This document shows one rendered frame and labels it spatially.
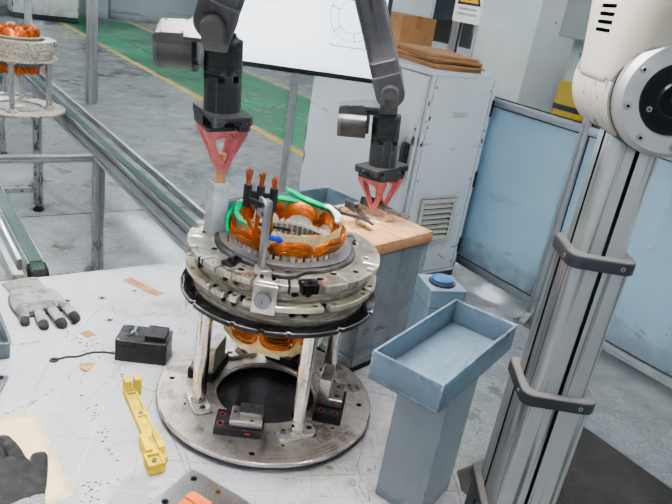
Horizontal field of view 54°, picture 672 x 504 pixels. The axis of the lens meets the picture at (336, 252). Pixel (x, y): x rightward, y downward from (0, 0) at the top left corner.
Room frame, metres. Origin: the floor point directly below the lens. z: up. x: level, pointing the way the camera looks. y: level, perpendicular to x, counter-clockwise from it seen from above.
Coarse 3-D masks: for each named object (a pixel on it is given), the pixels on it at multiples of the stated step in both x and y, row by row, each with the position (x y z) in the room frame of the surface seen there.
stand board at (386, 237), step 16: (368, 208) 1.37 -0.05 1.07; (352, 224) 1.25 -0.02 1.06; (368, 224) 1.26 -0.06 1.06; (384, 224) 1.28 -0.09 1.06; (400, 224) 1.30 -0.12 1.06; (416, 224) 1.31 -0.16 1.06; (368, 240) 1.17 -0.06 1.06; (384, 240) 1.19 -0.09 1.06; (400, 240) 1.21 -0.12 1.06; (416, 240) 1.25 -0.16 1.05
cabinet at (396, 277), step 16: (384, 256) 1.18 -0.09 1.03; (400, 256) 1.22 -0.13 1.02; (416, 256) 1.26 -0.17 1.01; (384, 272) 1.19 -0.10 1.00; (400, 272) 1.23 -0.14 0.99; (416, 272) 1.27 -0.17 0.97; (384, 288) 1.20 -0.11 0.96; (400, 288) 1.24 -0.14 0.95; (384, 304) 1.21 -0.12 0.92; (400, 304) 1.25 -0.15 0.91; (368, 320) 1.18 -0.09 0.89; (384, 320) 1.22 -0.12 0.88; (400, 320) 1.26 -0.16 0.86; (352, 336) 1.16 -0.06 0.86; (368, 336) 1.18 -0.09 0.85; (384, 336) 1.22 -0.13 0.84; (352, 352) 1.15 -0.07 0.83; (368, 352) 1.19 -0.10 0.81; (352, 368) 1.16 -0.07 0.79
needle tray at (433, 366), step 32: (448, 320) 0.95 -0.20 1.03; (480, 320) 0.94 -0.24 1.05; (384, 352) 0.78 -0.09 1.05; (416, 352) 0.85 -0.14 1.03; (448, 352) 0.86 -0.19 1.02; (480, 352) 0.88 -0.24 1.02; (384, 384) 0.75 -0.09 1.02; (416, 384) 0.72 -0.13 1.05; (448, 384) 0.72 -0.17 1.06; (416, 416) 0.80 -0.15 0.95; (448, 416) 0.78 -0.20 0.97; (416, 448) 0.79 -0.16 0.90; (448, 448) 0.82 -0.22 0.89; (384, 480) 0.81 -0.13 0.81; (416, 480) 0.78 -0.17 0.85; (448, 480) 0.85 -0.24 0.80
